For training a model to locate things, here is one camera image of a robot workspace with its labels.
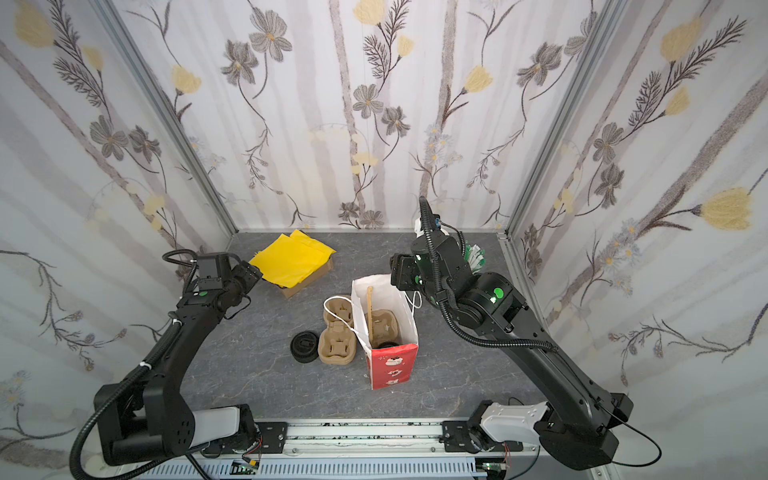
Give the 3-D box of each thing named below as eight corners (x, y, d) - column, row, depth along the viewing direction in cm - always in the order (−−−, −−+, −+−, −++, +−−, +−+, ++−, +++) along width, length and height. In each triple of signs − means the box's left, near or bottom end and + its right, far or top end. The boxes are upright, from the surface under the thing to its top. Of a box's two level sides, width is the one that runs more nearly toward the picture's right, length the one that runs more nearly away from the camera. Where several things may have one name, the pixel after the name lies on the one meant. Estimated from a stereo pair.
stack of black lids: (291, 362, 89) (287, 356, 85) (297, 337, 94) (293, 331, 90) (317, 362, 89) (314, 356, 85) (321, 337, 94) (318, 331, 90)
